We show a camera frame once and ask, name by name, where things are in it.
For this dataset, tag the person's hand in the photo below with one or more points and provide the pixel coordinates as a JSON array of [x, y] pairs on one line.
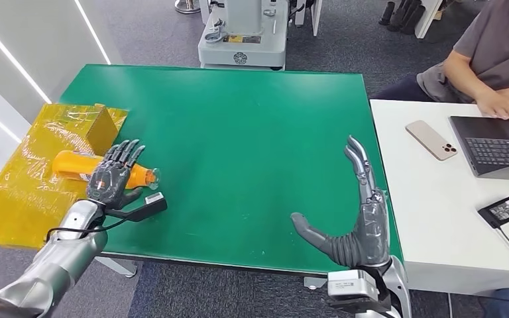
[[502, 104]]

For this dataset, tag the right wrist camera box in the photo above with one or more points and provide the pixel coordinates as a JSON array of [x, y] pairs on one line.
[[351, 285]]

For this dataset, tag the beige smartphone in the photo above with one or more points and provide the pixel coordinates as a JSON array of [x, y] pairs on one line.
[[430, 139]]

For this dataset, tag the metal stand base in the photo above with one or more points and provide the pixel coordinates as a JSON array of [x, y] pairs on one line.
[[187, 6]]

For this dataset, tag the white cabinet panel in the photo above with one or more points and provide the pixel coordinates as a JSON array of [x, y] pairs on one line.
[[425, 19]]

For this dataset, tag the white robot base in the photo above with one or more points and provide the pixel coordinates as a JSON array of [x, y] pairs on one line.
[[245, 48]]

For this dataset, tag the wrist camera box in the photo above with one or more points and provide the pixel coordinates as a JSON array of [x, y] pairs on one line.
[[351, 285], [155, 202]]

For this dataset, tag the yellow taped cardboard box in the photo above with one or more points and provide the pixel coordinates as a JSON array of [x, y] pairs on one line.
[[22, 206]]

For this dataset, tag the green table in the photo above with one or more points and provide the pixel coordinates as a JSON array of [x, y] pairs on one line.
[[245, 131]]

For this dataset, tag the black power adapter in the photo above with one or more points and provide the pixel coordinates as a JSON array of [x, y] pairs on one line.
[[505, 211]]

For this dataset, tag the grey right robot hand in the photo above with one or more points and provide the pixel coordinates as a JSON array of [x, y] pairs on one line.
[[371, 239]]

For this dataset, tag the person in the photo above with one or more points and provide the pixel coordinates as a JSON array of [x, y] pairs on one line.
[[496, 39]]

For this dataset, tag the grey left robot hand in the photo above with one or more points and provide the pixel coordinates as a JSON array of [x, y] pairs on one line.
[[107, 186]]

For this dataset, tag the white desk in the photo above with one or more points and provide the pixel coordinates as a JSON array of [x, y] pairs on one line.
[[439, 210]]

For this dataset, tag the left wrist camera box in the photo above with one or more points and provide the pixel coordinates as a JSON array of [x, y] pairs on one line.
[[155, 202]]

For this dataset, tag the white furniture panel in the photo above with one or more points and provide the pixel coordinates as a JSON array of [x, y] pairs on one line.
[[315, 13]]

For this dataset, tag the black chair legs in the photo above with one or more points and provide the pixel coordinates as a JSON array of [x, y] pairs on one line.
[[406, 15]]

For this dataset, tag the dark grey laptop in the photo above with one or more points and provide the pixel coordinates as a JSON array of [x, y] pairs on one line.
[[491, 149]]

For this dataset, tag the orange plastic bottle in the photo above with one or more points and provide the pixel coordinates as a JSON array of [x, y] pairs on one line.
[[70, 164]]

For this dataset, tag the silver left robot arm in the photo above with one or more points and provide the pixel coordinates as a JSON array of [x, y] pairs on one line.
[[57, 263]]

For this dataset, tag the person's forearm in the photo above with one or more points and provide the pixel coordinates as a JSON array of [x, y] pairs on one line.
[[465, 77]]

